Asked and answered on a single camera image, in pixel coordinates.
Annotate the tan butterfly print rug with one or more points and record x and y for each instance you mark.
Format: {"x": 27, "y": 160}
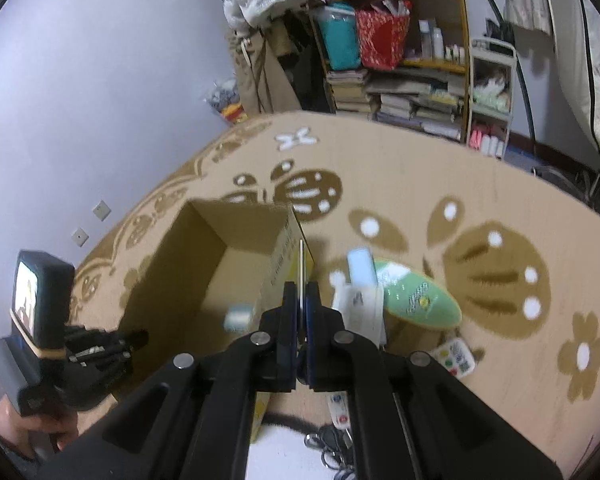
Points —
{"x": 430, "y": 185}

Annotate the green oval hand fan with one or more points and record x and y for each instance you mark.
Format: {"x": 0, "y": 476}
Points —
{"x": 420, "y": 300}

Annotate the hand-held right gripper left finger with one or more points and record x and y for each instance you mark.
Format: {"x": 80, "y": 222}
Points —
{"x": 291, "y": 305}

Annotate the beige hanging garment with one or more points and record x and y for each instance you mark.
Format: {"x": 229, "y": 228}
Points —
{"x": 260, "y": 75}

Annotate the white wall socket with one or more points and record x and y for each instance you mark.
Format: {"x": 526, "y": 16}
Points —
{"x": 101, "y": 210}
{"x": 80, "y": 237}

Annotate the white storage cart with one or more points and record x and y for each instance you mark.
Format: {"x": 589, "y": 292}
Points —
{"x": 490, "y": 95}

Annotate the light blue power bank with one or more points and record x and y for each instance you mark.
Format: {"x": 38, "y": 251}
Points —
{"x": 362, "y": 267}

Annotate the wooden bookshelf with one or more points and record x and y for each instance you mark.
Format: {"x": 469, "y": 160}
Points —
{"x": 462, "y": 25}

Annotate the bunch of keys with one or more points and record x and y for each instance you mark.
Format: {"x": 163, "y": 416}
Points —
{"x": 330, "y": 447}

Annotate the person's left hand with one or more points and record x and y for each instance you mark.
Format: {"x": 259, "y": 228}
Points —
{"x": 25, "y": 425}

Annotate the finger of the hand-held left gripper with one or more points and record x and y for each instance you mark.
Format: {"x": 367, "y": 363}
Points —
{"x": 95, "y": 385}
{"x": 107, "y": 342}

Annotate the row of white bottles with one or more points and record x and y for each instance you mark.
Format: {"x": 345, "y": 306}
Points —
{"x": 437, "y": 40}

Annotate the stack of books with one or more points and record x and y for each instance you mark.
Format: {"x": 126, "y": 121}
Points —
{"x": 405, "y": 100}

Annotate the clear plastic bag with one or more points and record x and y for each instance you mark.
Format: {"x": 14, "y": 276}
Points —
{"x": 225, "y": 102}

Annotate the red gift bag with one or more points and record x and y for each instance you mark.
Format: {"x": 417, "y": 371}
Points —
{"x": 382, "y": 40}

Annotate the cardboard box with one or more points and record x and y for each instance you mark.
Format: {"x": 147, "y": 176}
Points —
{"x": 220, "y": 270}

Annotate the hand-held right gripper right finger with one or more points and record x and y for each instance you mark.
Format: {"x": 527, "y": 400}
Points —
{"x": 311, "y": 310}

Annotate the white remote control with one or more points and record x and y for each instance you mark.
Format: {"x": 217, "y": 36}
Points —
{"x": 455, "y": 357}

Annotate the teal plastic container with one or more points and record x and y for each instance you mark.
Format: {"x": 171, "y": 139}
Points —
{"x": 339, "y": 37}

